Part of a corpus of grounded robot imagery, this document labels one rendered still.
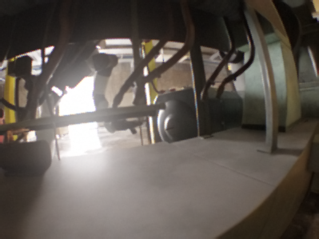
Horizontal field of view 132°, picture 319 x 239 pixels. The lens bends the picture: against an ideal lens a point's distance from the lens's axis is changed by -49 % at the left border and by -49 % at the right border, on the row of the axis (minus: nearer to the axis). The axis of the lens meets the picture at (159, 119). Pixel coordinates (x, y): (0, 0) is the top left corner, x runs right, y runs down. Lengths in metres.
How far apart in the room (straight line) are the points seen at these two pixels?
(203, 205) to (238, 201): 0.05
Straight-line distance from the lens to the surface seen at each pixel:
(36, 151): 0.43
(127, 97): 9.37
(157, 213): 0.21
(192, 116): 0.76
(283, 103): 0.69
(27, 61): 0.55
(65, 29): 0.36
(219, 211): 0.21
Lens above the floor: 0.74
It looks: 4 degrees down
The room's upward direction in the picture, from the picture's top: 6 degrees counter-clockwise
